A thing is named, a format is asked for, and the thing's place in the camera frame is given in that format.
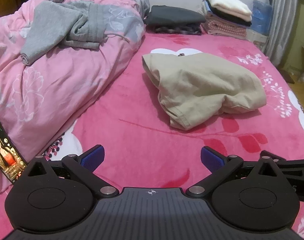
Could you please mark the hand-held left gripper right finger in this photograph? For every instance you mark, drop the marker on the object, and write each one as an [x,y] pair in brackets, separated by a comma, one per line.
[212,160]

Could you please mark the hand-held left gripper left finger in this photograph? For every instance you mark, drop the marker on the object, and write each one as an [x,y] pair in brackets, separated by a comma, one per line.
[94,158]

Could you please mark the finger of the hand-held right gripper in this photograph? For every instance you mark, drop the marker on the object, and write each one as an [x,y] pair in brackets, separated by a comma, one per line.
[297,170]

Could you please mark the beige pants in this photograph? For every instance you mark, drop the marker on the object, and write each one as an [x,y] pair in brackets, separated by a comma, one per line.
[199,85]

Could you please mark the pink floral bed blanket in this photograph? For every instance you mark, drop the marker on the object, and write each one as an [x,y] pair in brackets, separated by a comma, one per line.
[147,142]

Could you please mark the smartphone with lit screen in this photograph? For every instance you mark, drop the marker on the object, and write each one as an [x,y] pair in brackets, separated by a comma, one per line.
[6,152]

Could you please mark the pink grey floral duvet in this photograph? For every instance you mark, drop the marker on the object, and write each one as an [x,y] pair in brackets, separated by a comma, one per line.
[54,80]

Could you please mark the grey sweater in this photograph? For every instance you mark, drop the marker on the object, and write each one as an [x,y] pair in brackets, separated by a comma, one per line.
[49,30]

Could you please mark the black folded garment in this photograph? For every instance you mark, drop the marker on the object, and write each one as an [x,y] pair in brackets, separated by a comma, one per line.
[229,18]

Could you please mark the cream folded garment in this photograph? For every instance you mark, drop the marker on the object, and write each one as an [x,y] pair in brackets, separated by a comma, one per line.
[237,15]

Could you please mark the dark grey folded garment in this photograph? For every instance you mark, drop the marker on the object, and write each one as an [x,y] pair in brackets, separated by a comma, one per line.
[174,16]

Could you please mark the blue folded garment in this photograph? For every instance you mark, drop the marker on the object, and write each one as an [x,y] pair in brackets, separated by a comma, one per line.
[207,7]

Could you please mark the grey curtain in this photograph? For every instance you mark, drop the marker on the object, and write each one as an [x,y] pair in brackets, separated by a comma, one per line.
[282,17]

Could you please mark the white folded sweater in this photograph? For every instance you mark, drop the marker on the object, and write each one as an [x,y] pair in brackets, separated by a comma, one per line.
[224,1]

